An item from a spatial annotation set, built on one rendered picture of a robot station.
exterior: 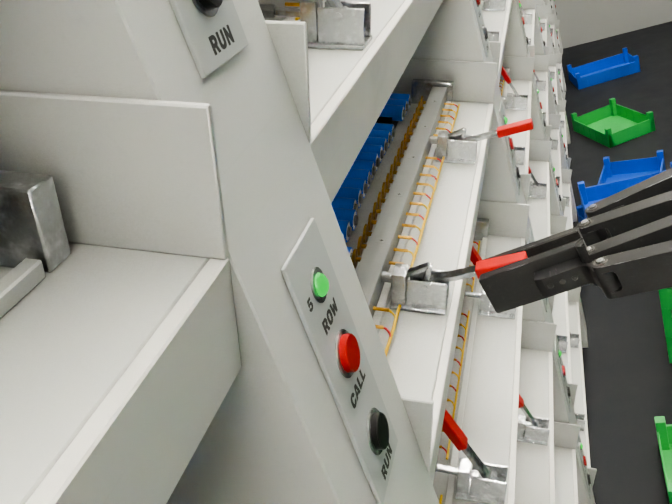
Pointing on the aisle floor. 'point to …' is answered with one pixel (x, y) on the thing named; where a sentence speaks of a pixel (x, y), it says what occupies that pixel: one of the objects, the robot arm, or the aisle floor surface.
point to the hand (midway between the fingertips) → (536, 270)
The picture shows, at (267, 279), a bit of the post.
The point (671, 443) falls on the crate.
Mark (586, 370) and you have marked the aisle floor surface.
